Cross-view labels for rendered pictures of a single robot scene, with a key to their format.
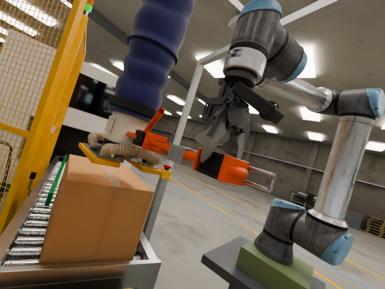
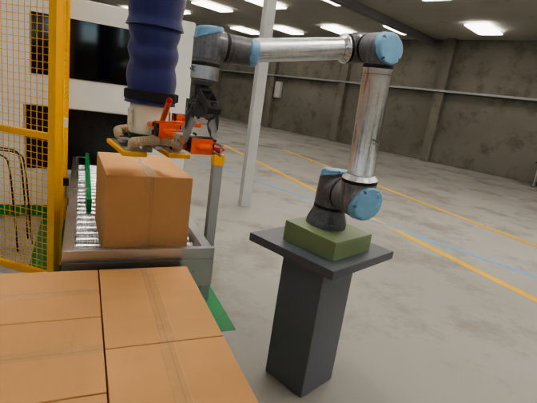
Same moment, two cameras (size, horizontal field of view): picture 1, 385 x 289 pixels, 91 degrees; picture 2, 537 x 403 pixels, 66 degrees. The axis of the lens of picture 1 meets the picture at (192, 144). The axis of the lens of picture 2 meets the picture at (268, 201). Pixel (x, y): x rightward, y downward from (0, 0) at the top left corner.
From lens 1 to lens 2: 1.05 m
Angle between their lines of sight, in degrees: 17
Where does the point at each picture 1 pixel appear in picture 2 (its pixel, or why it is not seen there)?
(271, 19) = (210, 41)
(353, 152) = (369, 106)
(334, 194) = (356, 153)
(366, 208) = not seen: outside the picture
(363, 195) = not seen: outside the picture
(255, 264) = (298, 233)
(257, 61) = (206, 72)
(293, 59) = (242, 56)
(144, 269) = (196, 253)
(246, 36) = (196, 56)
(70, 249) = (125, 237)
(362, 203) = not seen: outside the picture
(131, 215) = (173, 204)
